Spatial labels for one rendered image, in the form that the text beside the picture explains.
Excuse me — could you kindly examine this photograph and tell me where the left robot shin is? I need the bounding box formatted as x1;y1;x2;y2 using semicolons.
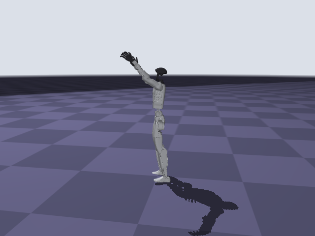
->
157;149;168;178

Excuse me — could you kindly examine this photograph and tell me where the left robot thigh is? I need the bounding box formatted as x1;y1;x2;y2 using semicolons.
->
153;120;167;155

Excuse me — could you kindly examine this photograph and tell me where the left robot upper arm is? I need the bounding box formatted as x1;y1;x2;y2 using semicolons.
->
142;75;163;91

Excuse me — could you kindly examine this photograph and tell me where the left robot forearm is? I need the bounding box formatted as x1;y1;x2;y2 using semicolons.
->
132;60;150;79

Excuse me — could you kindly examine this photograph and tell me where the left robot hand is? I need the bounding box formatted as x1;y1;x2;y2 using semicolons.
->
120;52;135;66

